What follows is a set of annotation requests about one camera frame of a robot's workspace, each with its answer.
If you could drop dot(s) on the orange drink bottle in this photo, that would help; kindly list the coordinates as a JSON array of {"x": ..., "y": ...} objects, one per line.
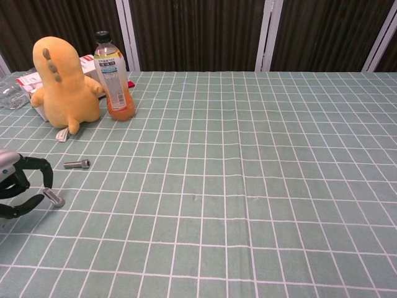
[{"x": 116, "y": 80}]

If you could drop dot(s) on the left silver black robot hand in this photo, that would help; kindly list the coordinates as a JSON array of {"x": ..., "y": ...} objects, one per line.
[{"x": 9, "y": 164}]

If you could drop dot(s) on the clear plastic water bottle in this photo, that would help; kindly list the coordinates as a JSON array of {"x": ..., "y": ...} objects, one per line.
[{"x": 12, "y": 96}]

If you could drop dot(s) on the yellow plush toy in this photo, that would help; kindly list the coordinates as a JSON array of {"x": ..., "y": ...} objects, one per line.
[{"x": 65, "y": 90}]

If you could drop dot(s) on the metal bolt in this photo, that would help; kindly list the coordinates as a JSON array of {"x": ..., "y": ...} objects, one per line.
[
  {"x": 77, "y": 164},
  {"x": 54, "y": 198}
]

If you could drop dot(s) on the white and pink box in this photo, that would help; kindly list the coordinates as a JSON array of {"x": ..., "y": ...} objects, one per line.
[{"x": 29, "y": 82}]

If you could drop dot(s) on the dark folding screen panel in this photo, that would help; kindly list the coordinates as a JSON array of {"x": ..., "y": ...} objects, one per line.
[
  {"x": 198, "y": 34},
  {"x": 391, "y": 56},
  {"x": 62, "y": 18},
  {"x": 325, "y": 34}
]

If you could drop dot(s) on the green checked tablecloth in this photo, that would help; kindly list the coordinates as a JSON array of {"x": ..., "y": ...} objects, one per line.
[{"x": 235, "y": 186}]

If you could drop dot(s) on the white box with red label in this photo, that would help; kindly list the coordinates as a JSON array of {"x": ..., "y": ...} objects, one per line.
[{"x": 88, "y": 66}]

